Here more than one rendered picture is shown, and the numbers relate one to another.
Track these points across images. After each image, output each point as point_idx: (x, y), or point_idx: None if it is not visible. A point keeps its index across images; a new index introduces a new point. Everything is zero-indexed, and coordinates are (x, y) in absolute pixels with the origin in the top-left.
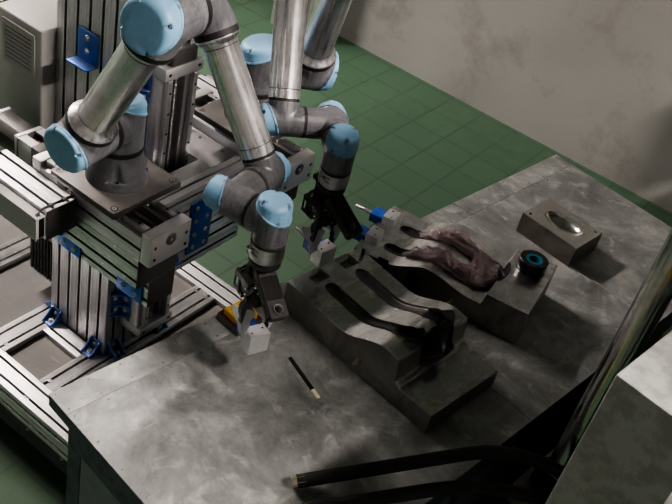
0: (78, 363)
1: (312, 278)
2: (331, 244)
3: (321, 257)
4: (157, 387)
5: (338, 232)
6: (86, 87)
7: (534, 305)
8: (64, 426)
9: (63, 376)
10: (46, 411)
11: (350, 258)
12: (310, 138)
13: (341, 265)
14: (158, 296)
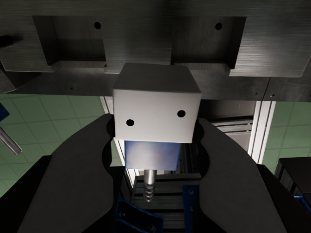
0: (224, 131)
1: (193, 59)
2: (124, 110)
3: (195, 82)
4: None
5: (71, 147)
6: None
7: None
8: (269, 102)
9: (239, 129)
10: (266, 115)
11: (51, 54)
12: None
13: (85, 55)
14: (308, 162)
